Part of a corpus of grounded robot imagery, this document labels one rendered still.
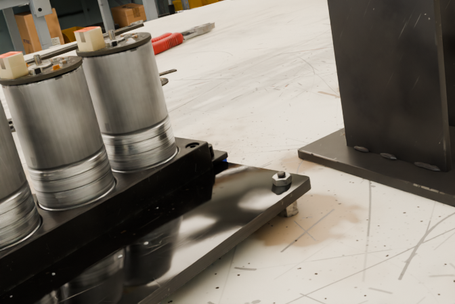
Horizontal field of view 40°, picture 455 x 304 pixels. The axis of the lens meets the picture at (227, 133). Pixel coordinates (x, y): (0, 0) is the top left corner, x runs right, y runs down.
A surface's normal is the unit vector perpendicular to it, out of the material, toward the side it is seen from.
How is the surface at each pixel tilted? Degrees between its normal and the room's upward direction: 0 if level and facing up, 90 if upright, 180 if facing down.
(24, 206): 90
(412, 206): 0
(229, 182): 0
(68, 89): 90
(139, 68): 90
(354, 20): 90
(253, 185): 0
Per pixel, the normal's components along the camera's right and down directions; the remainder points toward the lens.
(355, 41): -0.80, 0.34
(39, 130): -0.08, 0.35
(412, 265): -0.18, -0.92
